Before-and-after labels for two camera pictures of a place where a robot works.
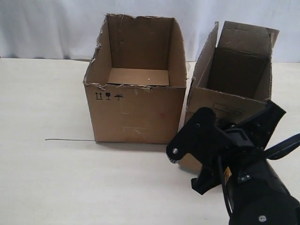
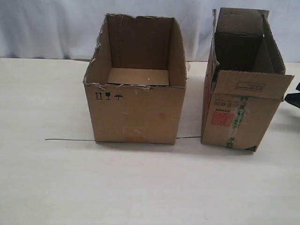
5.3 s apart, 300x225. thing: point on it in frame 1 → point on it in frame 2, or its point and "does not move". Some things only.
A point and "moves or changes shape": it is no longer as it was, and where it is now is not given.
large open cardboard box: [136, 82] does not move
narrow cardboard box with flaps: [237, 74] moves or changes shape
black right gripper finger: [261, 125] → [294, 98]
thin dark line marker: [47, 139] does not move
